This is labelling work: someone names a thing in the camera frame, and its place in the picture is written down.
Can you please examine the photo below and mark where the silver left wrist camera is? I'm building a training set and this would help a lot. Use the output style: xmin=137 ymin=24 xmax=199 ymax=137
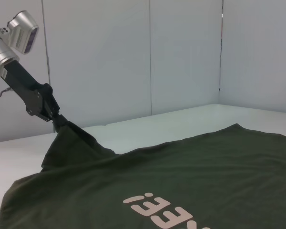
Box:
xmin=6 ymin=10 xmax=40 ymax=55

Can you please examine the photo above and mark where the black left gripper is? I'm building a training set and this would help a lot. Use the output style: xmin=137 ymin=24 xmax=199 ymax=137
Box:
xmin=3 ymin=59 xmax=70 ymax=132

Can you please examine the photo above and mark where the thin dark cable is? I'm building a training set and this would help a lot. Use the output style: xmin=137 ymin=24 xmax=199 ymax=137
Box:
xmin=0 ymin=86 xmax=12 ymax=97

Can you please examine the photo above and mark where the dark green FREE t-shirt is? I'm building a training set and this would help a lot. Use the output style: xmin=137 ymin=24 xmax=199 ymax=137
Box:
xmin=0 ymin=123 xmax=286 ymax=229

